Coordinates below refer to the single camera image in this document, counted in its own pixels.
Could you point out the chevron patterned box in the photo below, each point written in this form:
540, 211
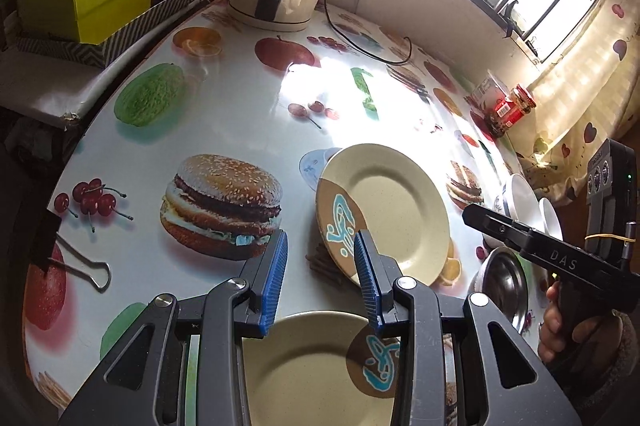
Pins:
125, 36

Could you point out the glass jar with red lid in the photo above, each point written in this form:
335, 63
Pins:
515, 106

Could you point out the person's right forearm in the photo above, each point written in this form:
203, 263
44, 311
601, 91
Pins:
610, 376

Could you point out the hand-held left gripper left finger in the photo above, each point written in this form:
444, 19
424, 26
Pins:
276, 276

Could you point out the white flat panel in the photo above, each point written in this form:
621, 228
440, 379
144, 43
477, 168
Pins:
60, 91

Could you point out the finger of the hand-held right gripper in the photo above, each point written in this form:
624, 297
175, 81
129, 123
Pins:
495, 223

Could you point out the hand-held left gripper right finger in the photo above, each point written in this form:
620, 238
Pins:
366, 281

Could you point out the lime green cardboard box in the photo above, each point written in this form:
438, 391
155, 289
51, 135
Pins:
95, 1

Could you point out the person's right hand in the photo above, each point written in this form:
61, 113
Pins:
557, 331

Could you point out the cream curtain with heart print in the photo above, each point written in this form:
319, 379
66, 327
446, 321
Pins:
590, 71

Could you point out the beige plate with blue design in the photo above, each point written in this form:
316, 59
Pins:
395, 206
300, 371

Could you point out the black binder clip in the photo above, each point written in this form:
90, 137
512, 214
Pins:
55, 241

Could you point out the metal tin can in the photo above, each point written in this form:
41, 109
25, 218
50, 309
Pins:
487, 89

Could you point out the black window latch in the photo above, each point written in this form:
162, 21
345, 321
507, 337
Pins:
510, 14

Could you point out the white bowl with blue pattern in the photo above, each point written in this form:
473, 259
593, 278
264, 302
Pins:
522, 193

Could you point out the fruit and burger print tablecloth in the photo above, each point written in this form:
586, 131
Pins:
210, 121

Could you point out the stainless steel bowl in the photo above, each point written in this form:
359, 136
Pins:
500, 281

